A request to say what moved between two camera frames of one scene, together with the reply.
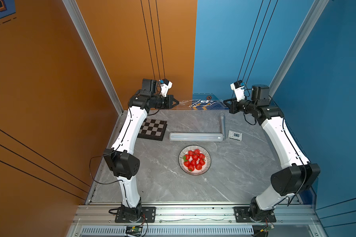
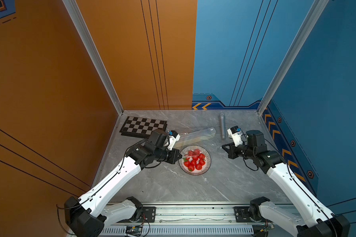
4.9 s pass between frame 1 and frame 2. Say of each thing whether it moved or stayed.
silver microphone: stayed
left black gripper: moved
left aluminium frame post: stayed
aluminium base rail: stayed
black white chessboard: stayed
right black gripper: moved
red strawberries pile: stayed
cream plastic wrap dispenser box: moved
